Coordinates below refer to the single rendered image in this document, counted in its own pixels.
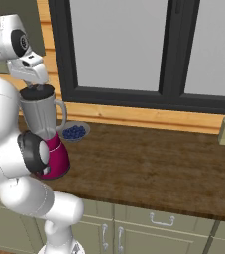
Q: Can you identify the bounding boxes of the silver cupboard door handle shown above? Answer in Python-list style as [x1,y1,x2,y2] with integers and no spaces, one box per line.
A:
[101,223,110,252]
[117,225,125,254]

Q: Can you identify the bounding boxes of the grey bowl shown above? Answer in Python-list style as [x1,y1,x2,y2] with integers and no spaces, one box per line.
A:
[57,120,91,144]

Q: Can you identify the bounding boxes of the blueberries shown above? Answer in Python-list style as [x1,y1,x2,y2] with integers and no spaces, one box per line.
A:
[61,124,87,140]

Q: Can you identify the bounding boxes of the silver drawer handle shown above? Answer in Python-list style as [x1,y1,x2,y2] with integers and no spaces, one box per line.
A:
[149,211,176,228]

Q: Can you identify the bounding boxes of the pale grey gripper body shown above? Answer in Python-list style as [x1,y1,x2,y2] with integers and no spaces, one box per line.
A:
[7,61,50,85]

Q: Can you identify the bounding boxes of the olive green drawer front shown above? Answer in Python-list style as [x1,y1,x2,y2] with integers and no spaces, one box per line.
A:
[114,203,216,237]
[81,197,115,220]

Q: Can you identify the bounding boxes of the olive green wall cupboard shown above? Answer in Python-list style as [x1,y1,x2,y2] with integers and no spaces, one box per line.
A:
[0,0,47,74]

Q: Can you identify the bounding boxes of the blender with magenta base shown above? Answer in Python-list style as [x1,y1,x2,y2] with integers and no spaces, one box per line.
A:
[19,84,71,181]

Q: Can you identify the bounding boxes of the black window frame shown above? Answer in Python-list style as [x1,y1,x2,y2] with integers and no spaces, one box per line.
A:
[48,0,225,116]

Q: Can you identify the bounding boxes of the black blender lid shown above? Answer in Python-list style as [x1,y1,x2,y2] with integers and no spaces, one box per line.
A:
[19,84,56,101]

